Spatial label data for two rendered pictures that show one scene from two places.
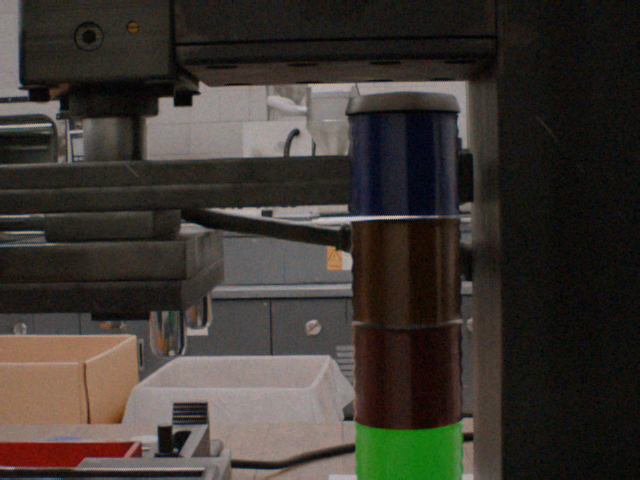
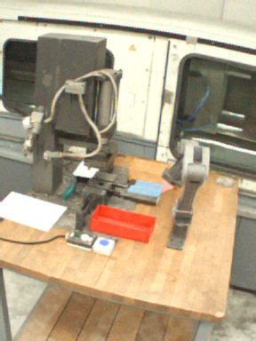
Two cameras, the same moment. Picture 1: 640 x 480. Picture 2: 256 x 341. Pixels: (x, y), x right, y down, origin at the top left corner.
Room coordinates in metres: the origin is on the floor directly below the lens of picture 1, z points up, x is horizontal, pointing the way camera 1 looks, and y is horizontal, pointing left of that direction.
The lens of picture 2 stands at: (2.29, 0.56, 1.94)
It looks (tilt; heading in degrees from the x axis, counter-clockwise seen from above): 28 degrees down; 191
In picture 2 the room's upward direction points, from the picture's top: 6 degrees clockwise
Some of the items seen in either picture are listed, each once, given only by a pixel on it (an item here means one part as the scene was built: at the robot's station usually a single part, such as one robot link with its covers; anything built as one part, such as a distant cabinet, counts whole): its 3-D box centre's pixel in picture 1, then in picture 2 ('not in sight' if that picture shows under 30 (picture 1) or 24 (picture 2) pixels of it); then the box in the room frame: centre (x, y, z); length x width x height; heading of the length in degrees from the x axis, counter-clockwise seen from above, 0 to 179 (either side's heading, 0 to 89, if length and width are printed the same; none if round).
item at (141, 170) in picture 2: not in sight; (155, 174); (0.34, 0.32, 0.93); 0.25 x 0.13 x 0.08; 89
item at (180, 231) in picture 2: not in sight; (180, 228); (0.79, 0.51, 0.94); 0.20 x 0.07 x 0.08; 179
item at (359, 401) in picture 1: (407, 370); not in sight; (0.37, -0.03, 1.10); 0.04 x 0.04 x 0.03
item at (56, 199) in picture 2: not in sight; (84, 194); (0.60, 0.04, 0.88); 0.65 x 0.50 x 0.03; 179
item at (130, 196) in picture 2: not in sight; (143, 192); (0.50, 0.30, 0.91); 0.17 x 0.16 x 0.02; 179
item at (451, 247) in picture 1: (406, 268); not in sight; (0.37, -0.03, 1.14); 0.04 x 0.04 x 0.03
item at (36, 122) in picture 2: not in sight; (34, 129); (0.74, -0.17, 1.25); 0.19 x 0.07 x 0.19; 179
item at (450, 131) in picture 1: (404, 165); not in sight; (0.37, -0.03, 1.17); 0.04 x 0.04 x 0.03
